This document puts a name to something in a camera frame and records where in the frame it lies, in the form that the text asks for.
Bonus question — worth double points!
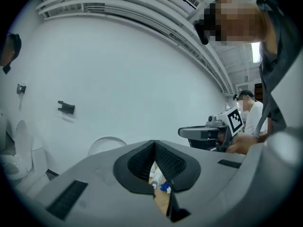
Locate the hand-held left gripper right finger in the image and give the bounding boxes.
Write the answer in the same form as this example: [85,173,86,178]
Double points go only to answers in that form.
[155,140,251,227]

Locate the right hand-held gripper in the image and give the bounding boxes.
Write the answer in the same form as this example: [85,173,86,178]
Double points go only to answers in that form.
[178,106,244,151]

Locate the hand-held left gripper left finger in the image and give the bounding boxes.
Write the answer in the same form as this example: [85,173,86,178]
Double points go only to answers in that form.
[33,140,171,227]

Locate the white round object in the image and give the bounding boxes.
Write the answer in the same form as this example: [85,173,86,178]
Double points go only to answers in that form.
[87,136,128,157]

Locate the person's right forearm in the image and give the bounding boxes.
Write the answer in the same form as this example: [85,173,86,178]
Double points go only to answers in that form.
[226,133,260,155]

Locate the white toilet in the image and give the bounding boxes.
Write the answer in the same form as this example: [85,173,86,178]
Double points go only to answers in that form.
[13,119,52,189]
[0,150,27,182]

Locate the long ceiling light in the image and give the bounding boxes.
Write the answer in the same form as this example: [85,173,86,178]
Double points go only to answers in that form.
[250,42,261,63]

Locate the person in grey shirt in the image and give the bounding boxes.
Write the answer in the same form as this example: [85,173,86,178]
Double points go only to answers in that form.
[255,0,303,133]

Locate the person's head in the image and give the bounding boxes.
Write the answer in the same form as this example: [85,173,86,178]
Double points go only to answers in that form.
[203,0,270,44]

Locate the white ceiling ducts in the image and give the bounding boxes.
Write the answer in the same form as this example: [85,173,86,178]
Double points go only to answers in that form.
[35,0,236,96]

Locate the grey harness strap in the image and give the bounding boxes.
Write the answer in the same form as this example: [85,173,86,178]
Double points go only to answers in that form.
[254,107,270,138]

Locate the black head-worn camera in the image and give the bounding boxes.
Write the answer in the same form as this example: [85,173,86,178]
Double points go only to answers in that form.
[193,19,210,45]

